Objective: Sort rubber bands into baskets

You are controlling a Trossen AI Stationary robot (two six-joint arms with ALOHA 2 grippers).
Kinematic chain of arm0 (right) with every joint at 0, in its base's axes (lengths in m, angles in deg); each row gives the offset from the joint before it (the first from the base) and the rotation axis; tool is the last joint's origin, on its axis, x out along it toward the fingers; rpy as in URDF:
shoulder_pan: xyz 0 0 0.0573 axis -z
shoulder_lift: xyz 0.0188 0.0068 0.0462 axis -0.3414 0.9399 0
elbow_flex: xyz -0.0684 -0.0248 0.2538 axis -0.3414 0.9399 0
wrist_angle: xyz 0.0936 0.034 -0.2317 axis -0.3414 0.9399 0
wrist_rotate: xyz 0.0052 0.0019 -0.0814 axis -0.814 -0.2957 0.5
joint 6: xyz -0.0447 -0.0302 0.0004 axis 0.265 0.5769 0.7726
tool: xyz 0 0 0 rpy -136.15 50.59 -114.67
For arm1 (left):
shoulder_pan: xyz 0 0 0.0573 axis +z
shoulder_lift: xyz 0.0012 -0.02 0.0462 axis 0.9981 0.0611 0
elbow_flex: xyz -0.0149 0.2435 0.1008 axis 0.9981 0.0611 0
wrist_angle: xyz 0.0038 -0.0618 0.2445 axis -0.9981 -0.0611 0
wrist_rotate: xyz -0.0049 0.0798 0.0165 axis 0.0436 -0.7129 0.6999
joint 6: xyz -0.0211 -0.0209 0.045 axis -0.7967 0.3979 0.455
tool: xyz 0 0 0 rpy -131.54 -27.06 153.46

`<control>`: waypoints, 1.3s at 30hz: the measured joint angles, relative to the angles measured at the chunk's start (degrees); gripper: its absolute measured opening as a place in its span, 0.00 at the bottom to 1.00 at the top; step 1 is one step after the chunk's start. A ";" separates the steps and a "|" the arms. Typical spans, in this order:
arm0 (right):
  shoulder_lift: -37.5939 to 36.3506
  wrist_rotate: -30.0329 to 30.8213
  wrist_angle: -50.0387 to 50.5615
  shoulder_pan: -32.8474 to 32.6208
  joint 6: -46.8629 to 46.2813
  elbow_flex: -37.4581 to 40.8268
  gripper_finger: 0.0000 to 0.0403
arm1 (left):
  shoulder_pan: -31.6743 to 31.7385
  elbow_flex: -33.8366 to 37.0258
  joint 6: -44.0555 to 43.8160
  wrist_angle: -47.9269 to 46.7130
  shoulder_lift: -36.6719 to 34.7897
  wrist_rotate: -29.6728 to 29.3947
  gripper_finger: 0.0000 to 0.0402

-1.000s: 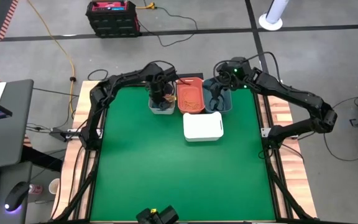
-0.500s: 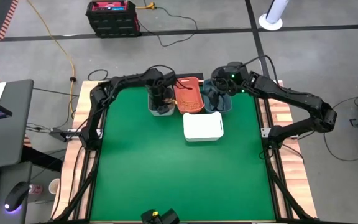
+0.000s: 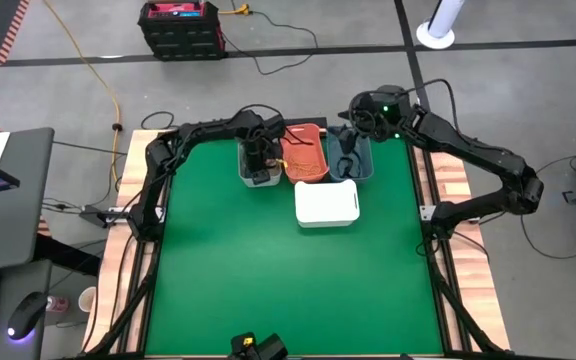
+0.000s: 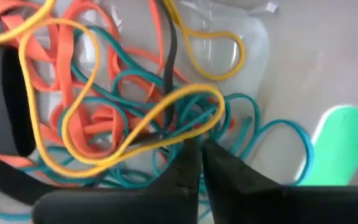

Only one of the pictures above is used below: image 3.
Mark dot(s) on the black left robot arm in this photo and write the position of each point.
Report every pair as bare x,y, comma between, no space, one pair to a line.
203,131

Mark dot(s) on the dark grey desk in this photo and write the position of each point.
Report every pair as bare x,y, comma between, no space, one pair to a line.
15,300

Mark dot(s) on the black and red tool case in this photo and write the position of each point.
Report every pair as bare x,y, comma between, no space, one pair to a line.
180,32

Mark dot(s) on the pile of orange rubber bands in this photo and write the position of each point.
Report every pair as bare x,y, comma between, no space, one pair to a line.
304,166

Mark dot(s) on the orange plastic basket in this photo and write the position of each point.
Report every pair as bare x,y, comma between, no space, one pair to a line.
303,150

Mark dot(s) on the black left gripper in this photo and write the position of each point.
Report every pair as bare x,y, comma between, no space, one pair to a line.
259,156

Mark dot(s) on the red drink can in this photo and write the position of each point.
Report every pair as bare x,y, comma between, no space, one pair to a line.
58,304

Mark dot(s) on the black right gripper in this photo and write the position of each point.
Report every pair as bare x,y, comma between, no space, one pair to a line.
353,127

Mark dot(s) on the black metal table frame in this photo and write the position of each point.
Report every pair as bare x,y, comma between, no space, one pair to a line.
447,320

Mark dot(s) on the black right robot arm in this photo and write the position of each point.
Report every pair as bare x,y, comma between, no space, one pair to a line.
468,145

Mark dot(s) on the large white upturned basket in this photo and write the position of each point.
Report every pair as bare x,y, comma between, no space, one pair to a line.
325,202

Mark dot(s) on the clear plastic bin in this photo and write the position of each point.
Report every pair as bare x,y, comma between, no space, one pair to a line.
248,180

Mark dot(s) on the yellow plug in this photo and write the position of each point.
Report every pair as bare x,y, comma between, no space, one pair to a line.
240,9

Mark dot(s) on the black computer mouse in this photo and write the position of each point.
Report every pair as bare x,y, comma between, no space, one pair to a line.
27,315

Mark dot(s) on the black device with yellow tag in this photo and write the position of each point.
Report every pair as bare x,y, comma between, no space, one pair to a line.
263,347

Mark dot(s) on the green table mat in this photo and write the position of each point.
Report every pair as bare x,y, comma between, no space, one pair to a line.
293,285

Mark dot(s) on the black power adapter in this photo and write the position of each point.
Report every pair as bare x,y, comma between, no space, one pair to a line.
99,216

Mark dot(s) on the blue plastic basket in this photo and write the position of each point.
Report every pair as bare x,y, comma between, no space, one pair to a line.
365,160

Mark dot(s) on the white pole with round base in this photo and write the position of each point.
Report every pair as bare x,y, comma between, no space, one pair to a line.
438,32

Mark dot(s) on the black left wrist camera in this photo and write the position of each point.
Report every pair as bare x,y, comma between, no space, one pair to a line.
261,177

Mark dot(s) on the paper cup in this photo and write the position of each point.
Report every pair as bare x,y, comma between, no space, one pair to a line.
88,299

